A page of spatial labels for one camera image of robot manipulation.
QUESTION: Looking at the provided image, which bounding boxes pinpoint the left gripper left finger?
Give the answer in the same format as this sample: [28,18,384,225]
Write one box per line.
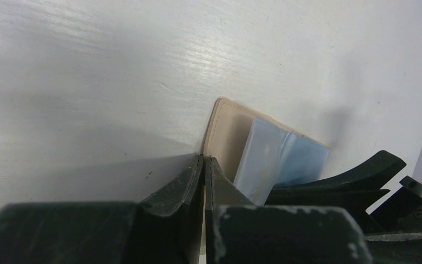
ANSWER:
[0,155,204,263]

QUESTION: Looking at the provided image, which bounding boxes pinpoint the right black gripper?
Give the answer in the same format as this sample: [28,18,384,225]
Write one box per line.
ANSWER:
[265,150,422,263]

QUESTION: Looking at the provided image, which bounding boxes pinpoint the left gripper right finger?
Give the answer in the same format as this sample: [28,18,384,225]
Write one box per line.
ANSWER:
[205,158,373,263]

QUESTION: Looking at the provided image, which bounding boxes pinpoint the beige leather card holder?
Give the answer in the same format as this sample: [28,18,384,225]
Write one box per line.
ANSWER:
[203,97,330,183]

